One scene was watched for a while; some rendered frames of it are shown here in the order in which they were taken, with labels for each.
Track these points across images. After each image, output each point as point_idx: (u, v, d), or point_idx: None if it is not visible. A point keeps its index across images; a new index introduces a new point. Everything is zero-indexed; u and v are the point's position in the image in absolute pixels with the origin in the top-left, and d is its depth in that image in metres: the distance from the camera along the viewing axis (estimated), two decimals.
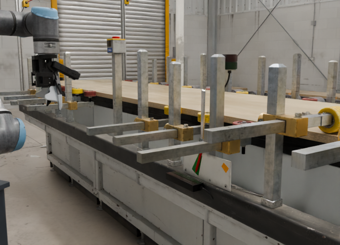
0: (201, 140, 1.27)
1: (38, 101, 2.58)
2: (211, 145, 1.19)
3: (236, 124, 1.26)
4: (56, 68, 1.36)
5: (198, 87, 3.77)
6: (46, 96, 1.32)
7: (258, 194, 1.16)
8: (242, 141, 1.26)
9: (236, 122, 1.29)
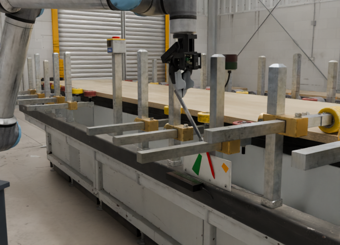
0: (201, 139, 1.27)
1: (38, 101, 2.58)
2: (211, 145, 1.19)
3: (236, 124, 1.26)
4: None
5: (198, 87, 3.77)
6: (194, 84, 1.25)
7: (258, 195, 1.16)
8: (242, 141, 1.26)
9: (236, 122, 1.29)
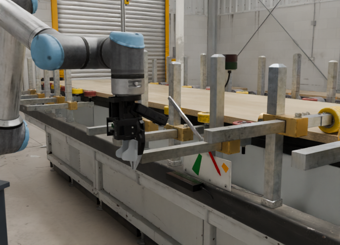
0: (201, 139, 1.27)
1: (38, 101, 2.58)
2: (211, 145, 1.19)
3: (236, 124, 1.26)
4: (140, 112, 1.01)
5: (198, 87, 3.77)
6: (123, 156, 1.01)
7: (258, 195, 1.16)
8: (242, 141, 1.26)
9: (236, 122, 1.29)
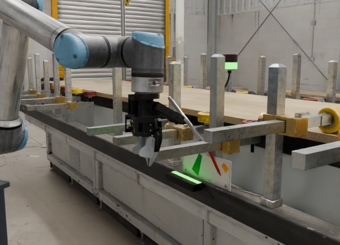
0: (201, 139, 1.27)
1: (38, 101, 2.58)
2: None
3: (245, 123, 1.28)
4: (159, 111, 1.05)
5: (198, 87, 3.77)
6: (140, 153, 1.04)
7: (258, 195, 1.16)
8: (252, 140, 1.29)
9: (245, 121, 1.31)
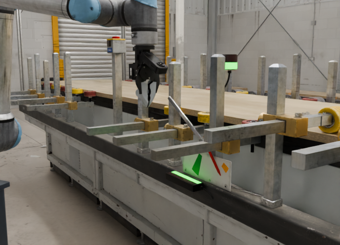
0: (201, 139, 1.27)
1: (38, 101, 2.58)
2: None
3: (245, 123, 1.28)
4: (141, 59, 1.26)
5: (198, 87, 3.77)
6: (135, 92, 1.32)
7: (258, 195, 1.16)
8: (252, 140, 1.29)
9: (245, 121, 1.31)
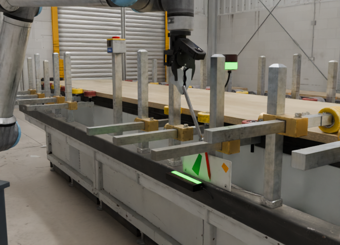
0: (201, 139, 1.27)
1: (38, 101, 2.58)
2: None
3: (245, 123, 1.28)
4: (177, 45, 1.23)
5: (198, 87, 3.77)
6: (170, 80, 1.30)
7: (258, 195, 1.16)
8: (252, 140, 1.29)
9: (245, 121, 1.31)
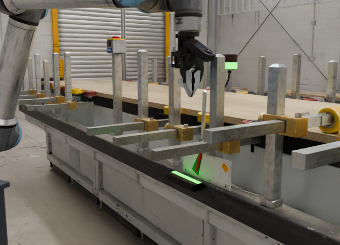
0: (201, 140, 1.27)
1: (38, 101, 2.58)
2: None
3: (245, 123, 1.28)
4: (186, 46, 1.20)
5: (198, 87, 3.77)
6: (178, 82, 1.26)
7: (258, 195, 1.16)
8: (252, 140, 1.29)
9: (245, 121, 1.31)
